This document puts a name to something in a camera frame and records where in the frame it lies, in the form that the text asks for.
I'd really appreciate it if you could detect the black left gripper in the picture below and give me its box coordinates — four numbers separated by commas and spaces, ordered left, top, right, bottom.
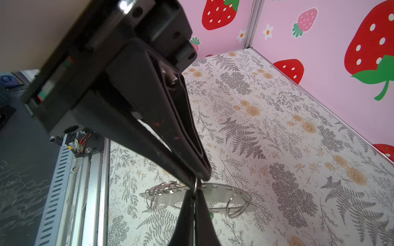
22, 1, 211, 189

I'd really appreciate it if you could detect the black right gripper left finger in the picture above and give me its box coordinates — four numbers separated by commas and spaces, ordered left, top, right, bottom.
168, 190, 195, 246

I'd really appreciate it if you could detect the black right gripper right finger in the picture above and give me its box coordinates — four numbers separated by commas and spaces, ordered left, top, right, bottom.
195, 190, 221, 246

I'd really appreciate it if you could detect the metal key holder plate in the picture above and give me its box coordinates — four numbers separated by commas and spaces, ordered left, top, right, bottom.
140, 181, 257, 217

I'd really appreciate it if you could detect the silver split keyring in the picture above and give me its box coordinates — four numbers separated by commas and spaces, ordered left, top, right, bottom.
193, 177, 199, 196

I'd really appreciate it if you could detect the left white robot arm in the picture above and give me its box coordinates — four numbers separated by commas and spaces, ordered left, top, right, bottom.
1, 1, 212, 188

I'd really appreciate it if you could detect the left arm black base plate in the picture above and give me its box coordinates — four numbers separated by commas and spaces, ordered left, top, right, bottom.
49, 131, 104, 158

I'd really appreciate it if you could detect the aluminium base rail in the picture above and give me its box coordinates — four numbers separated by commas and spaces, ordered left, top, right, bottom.
62, 138, 110, 246

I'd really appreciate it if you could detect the aluminium corner frame post right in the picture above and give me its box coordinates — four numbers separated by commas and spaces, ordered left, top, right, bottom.
244, 0, 265, 49

